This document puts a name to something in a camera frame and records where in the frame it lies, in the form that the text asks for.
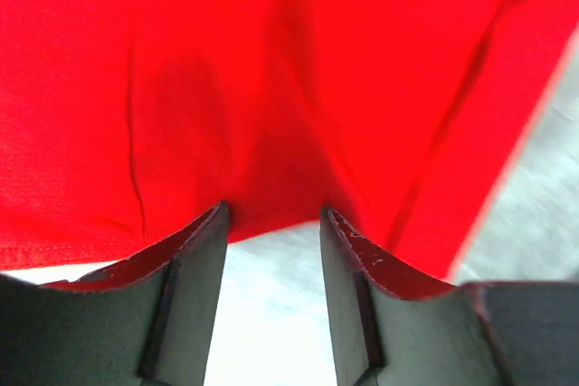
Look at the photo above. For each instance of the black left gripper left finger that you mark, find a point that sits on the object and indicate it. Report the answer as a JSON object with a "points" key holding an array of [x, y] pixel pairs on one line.
{"points": [[145, 320]]}

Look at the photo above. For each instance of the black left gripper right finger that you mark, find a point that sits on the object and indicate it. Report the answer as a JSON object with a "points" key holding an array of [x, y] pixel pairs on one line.
{"points": [[391, 324]]}

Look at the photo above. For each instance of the red t-shirt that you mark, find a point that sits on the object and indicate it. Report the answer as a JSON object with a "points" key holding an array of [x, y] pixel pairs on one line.
{"points": [[122, 121]]}

